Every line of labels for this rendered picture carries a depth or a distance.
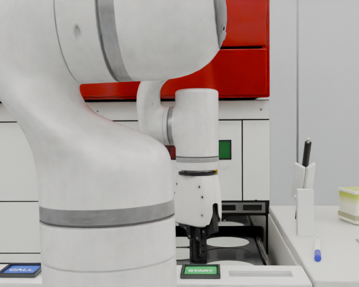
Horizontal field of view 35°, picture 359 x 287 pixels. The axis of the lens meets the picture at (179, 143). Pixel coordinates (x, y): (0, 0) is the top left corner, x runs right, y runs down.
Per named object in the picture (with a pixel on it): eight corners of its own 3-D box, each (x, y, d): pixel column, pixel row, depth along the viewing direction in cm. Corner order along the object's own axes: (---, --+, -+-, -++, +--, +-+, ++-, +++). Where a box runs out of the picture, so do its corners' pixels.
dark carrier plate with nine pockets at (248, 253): (107, 237, 137) (107, 235, 137) (253, 238, 135) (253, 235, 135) (73, 279, 103) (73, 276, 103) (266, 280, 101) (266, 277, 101)
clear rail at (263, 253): (253, 239, 136) (253, 233, 136) (259, 239, 136) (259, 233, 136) (269, 286, 99) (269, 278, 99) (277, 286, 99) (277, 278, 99)
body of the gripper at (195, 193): (166, 166, 114) (166, 222, 115) (200, 169, 106) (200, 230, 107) (194, 164, 119) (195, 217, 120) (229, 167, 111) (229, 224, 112)
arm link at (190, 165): (165, 156, 113) (166, 171, 114) (195, 158, 107) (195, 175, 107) (197, 154, 119) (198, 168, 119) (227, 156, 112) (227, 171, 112)
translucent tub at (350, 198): (336, 218, 120) (337, 186, 120) (369, 217, 121) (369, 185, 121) (354, 225, 113) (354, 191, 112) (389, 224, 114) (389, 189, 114)
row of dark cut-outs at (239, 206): (85, 212, 142) (85, 202, 142) (265, 212, 139) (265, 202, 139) (85, 213, 141) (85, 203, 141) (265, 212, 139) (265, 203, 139)
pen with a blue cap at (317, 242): (313, 235, 100) (314, 254, 86) (319, 235, 99) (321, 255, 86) (313, 241, 100) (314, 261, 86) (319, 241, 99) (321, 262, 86)
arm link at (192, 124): (167, 157, 110) (215, 158, 108) (166, 87, 109) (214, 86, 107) (176, 154, 118) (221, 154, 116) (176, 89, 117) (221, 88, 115)
